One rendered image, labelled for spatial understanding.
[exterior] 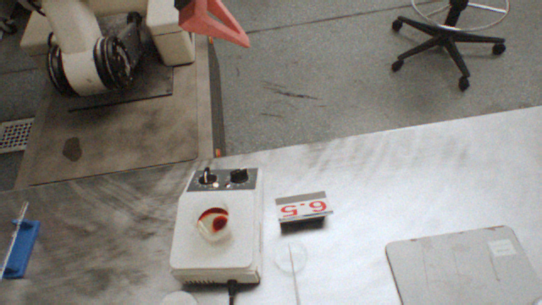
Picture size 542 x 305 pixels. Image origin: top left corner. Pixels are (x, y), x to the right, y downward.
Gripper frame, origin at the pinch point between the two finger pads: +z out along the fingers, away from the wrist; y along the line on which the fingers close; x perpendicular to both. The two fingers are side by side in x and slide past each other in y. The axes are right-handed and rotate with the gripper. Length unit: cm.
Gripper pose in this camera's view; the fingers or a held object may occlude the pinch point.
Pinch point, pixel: (283, 10)
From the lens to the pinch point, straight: 36.5
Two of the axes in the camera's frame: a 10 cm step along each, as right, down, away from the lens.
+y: -8.1, 3.9, 4.4
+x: 0.8, 8.1, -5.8
